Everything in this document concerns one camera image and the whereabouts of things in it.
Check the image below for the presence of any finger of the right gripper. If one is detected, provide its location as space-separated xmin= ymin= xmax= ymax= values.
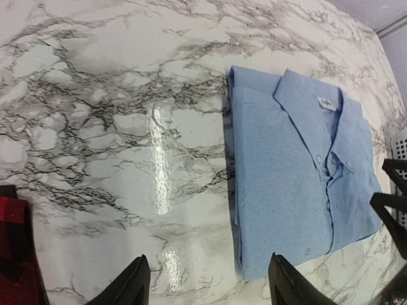
xmin=370 ymin=193 xmax=406 ymax=260
xmin=382 ymin=159 xmax=407 ymax=191

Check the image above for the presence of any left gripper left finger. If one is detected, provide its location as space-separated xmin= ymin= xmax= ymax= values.
xmin=87 ymin=255 xmax=151 ymax=305

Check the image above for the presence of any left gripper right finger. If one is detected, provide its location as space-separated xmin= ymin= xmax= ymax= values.
xmin=268 ymin=253 xmax=336 ymax=305

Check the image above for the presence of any light blue long sleeve shirt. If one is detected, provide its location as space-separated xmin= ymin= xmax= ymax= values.
xmin=229 ymin=66 xmax=381 ymax=280

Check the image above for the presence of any red black plaid shirt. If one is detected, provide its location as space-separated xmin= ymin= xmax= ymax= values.
xmin=1 ymin=185 xmax=49 ymax=304

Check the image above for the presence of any white plastic basket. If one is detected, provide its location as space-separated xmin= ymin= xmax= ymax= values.
xmin=391 ymin=128 xmax=406 ymax=229

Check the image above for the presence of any right aluminium corner post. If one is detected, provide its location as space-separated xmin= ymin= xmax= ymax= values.
xmin=375 ymin=13 xmax=407 ymax=39

